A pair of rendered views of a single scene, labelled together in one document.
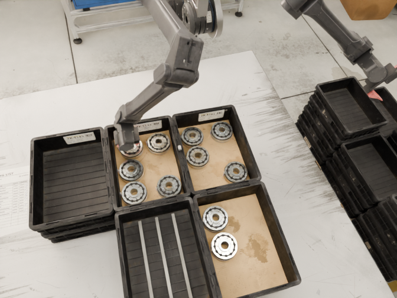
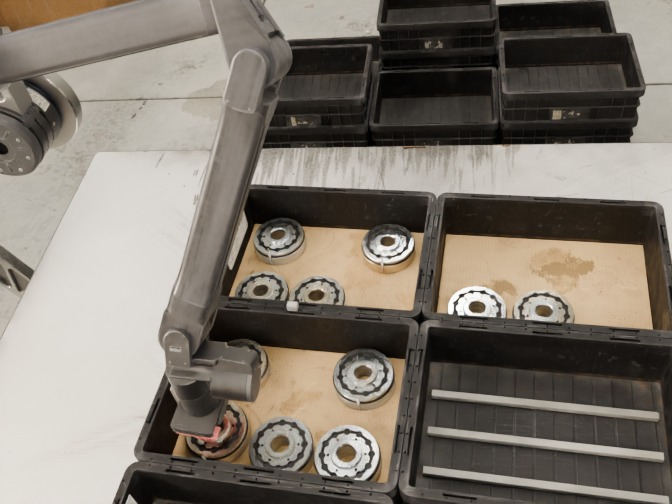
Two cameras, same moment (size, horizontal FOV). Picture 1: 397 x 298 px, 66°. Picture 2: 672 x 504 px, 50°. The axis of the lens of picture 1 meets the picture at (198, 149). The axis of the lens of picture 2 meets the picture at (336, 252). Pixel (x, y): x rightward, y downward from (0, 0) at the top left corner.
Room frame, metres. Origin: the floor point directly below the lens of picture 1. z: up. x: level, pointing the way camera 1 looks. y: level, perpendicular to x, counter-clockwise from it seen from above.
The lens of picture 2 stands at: (0.11, 0.62, 1.88)
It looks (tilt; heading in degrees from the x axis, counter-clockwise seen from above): 48 degrees down; 308
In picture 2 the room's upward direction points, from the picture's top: 10 degrees counter-clockwise
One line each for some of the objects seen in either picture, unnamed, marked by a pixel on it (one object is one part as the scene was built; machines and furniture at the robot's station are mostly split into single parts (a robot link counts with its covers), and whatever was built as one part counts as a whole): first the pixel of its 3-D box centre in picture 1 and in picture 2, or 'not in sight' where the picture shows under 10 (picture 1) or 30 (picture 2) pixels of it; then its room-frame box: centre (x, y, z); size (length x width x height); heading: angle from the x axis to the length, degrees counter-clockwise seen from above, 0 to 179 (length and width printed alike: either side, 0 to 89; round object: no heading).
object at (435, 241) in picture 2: (243, 237); (546, 261); (0.31, -0.20, 0.92); 0.40 x 0.30 x 0.02; 20
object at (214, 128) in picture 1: (221, 130); (278, 236); (0.81, -0.10, 0.86); 0.10 x 0.10 x 0.01
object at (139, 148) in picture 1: (131, 146); (215, 428); (0.67, 0.30, 0.86); 0.10 x 0.10 x 0.01
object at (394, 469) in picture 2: (145, 159); (283, 389); (0.58, 0.21, 0.92); 0.40 x 0.30 x 0.02; 20
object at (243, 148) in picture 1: (212, 152); (324, 265); (0.68, -0.07, 0.87); 0.40 x 0.30 x 0.11; 20
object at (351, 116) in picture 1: (335, 123); (316, 127); (1.32, -0.93, 0.37); 0.40 x 0.30 x 0.45; 24
